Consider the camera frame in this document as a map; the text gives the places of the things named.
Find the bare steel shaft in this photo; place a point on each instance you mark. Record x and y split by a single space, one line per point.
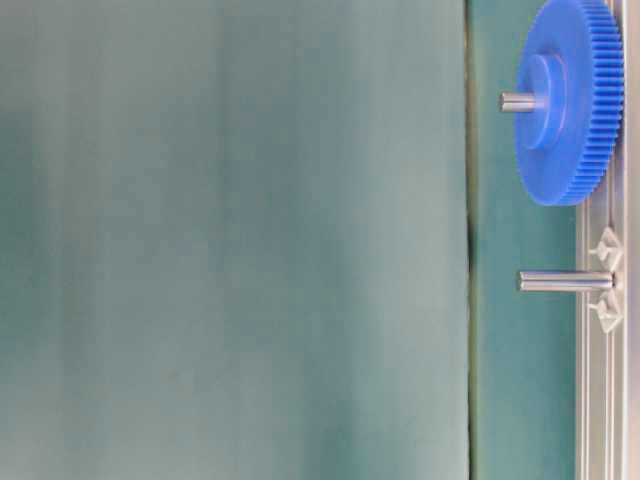
564 281

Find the steel shaft through large gear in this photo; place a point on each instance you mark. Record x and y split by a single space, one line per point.
517 102

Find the large blue plastic gear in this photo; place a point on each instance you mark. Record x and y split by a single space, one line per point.
573 64

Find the white plastic shaft bracket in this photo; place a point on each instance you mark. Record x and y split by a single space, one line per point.
608 305

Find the aluminium profile rail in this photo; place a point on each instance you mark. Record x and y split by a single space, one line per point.
607 347

